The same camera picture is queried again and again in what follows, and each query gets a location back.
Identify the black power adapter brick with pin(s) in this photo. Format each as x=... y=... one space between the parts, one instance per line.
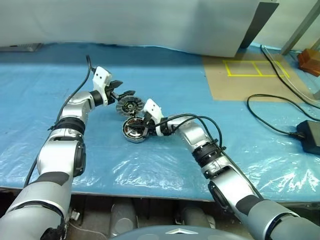
x=311 y=136

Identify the copper wound motor stator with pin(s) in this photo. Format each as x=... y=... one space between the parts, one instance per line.
x=132 y=133

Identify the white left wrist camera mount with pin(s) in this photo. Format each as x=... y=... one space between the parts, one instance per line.
x=101 y=78

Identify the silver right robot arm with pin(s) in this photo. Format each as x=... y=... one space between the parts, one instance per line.
x=225 y=175

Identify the brown cardboard sheet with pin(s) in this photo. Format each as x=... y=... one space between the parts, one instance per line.
x=232 y=87

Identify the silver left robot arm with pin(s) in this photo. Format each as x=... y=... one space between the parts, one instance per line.
x=60 y=150

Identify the black upright panel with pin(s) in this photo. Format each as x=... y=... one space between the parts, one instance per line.
x=260 y=25

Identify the orange translucent block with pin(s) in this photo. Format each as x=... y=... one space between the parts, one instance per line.
x=310 y=60

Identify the finned silver motor rotor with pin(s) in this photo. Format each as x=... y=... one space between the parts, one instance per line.
x=127 y=107

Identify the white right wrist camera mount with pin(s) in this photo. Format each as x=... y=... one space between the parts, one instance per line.
x=153 y=110

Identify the small white connector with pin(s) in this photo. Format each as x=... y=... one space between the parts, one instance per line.
x=75 y=215

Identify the large white board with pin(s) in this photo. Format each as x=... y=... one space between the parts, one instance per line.
x=125 y=22

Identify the dark flat keyboard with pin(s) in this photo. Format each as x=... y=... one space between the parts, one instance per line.
x=20 y=47

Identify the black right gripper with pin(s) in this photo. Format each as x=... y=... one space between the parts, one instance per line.
x=150 y=128

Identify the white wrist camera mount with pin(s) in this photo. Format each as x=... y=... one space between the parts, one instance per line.
x=101 y=78
x=153 y=110

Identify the grey cylinder under table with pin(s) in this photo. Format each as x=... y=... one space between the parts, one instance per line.
x=123 y=217
x=193 y=216

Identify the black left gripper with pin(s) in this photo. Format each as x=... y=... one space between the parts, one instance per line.
x=112 y=93

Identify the grey robot torso with emblem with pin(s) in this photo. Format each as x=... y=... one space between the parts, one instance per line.
x=165 y=232

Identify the blue plastic table sheet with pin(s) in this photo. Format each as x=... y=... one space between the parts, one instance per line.
x=150 y=165

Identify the aluminium frame post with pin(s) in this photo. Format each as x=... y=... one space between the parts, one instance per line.
x=300 y=25

